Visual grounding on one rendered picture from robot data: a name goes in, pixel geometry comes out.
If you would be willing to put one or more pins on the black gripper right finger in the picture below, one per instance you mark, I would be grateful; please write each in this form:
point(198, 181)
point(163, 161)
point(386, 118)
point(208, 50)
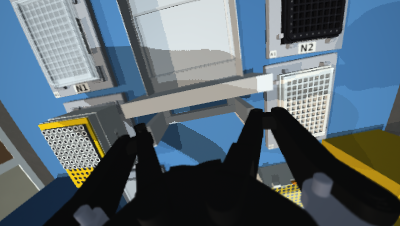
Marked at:
point(332, 192)

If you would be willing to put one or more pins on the yellow open-top bin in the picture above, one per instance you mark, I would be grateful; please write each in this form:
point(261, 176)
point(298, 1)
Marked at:
point(375, 154)

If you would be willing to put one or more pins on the dark blue open bin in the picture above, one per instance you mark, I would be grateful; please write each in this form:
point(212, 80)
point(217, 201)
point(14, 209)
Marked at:
point(39, 208)

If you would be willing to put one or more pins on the black multi-well plate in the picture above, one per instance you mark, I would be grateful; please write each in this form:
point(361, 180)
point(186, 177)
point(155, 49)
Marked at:
point(307, 20)

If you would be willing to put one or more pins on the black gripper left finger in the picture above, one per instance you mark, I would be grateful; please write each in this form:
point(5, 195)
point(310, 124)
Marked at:
point(98, 198)

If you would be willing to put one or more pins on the blue flat mat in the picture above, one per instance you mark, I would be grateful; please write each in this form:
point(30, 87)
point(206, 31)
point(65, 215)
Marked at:
point(366, 81)

